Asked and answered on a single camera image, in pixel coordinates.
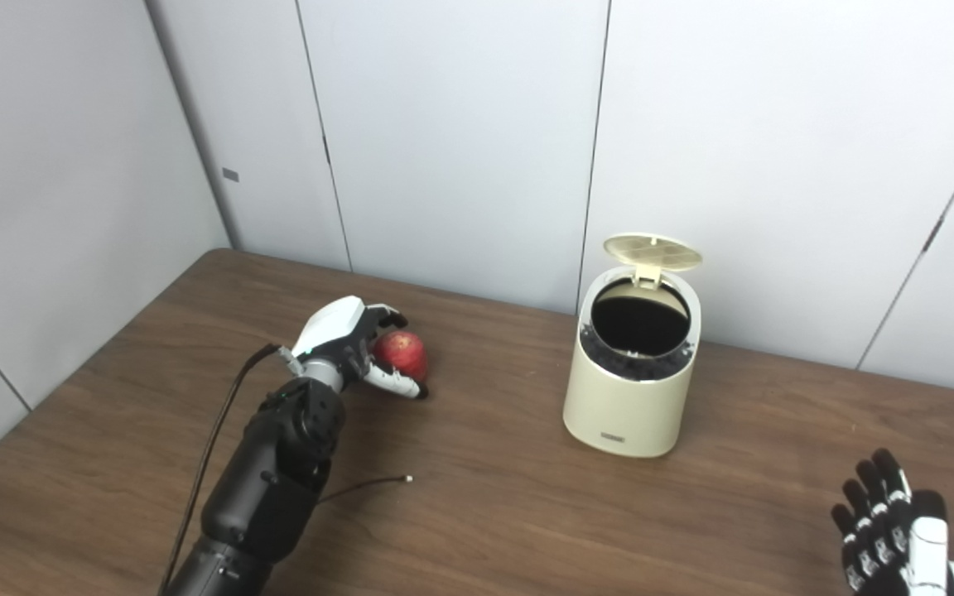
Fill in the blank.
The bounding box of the black bin liner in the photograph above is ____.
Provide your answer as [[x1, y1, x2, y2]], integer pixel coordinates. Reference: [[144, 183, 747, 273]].
[[580, 323, 697, 382]]

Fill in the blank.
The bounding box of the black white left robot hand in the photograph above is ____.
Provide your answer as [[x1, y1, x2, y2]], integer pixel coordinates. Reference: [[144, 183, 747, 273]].
[[291, 296, 430, 401]]

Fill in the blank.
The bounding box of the cream-colored bin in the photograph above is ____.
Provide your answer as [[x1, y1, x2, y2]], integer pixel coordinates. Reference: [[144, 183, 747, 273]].
[[562, 233, 704, 458]]

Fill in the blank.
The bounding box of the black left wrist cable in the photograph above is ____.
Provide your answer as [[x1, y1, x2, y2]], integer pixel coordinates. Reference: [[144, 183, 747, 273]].
[[158, 344, 296, 596]]

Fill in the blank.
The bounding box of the thin wire with white tip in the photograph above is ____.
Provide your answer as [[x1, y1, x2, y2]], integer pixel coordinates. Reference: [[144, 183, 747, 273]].
[[316, 475, 413, 506]]

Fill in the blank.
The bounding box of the round cream bin lid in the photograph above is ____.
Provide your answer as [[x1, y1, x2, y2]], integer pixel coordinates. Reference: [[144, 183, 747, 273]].
[[603, 233, 704, 289]]

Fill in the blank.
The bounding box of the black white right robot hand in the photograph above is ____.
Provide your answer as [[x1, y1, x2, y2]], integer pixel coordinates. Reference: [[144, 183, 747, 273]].
[[830, 448, 954, 596]]

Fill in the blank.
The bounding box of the red apple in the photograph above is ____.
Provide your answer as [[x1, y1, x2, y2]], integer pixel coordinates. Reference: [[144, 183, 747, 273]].
[[373, 330, 429, 383]]

